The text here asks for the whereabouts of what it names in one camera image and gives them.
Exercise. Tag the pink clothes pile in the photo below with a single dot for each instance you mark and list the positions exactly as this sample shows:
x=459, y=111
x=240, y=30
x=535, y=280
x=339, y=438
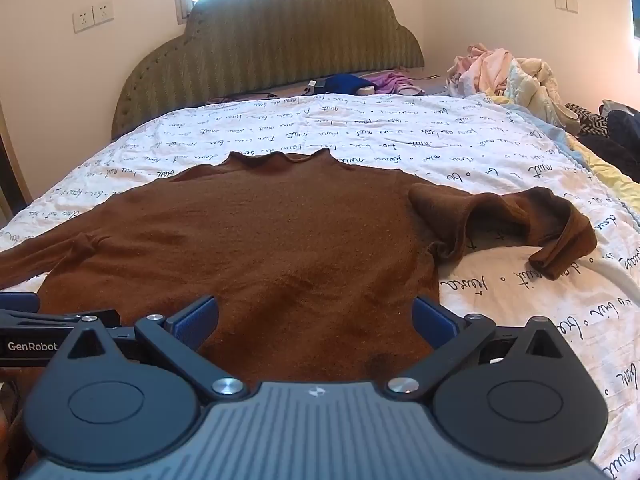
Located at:
x=481, y=70

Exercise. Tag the dark clothes pile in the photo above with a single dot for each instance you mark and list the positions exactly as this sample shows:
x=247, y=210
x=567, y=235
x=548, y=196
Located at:
x=620, y=146

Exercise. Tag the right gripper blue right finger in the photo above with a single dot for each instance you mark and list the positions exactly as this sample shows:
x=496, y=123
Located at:
x=450, y=335

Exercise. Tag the olive green upholstered headboard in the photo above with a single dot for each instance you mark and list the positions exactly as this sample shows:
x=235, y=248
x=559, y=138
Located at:
x=232, y=47

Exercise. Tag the cream quilted jacket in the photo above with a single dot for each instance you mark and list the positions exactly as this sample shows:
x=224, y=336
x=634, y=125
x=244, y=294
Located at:
x=530, y=83

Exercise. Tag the blue cloth on bed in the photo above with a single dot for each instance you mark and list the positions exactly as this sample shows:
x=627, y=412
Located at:
x=341, y=84

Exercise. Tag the black white patterned garment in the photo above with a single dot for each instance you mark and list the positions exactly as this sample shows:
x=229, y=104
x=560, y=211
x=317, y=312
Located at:
x=591, y=124

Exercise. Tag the white wall light switch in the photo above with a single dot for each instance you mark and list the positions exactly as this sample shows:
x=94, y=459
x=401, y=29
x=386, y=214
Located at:
x=571, y=6

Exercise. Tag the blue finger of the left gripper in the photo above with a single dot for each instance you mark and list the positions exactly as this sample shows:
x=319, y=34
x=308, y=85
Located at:
x=20, y=301

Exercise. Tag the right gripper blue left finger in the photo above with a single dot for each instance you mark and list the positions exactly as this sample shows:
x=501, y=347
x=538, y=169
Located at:
x=185, y=330

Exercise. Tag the purple garment on bed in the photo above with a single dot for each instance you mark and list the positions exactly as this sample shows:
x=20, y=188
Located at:
x=394, y=82

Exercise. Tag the double white wall socket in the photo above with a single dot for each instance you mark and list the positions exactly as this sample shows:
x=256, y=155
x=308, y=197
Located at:
x=92, y=15

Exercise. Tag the brown knit sweater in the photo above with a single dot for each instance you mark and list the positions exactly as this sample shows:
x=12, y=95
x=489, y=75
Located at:
x=314, y=263

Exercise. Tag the yellow blue blanket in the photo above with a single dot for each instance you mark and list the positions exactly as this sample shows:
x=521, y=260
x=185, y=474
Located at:
x=623, y=187

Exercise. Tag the white script-print bed sheet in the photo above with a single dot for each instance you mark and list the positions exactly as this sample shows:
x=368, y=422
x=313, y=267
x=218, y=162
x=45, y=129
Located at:
x=469, y=144

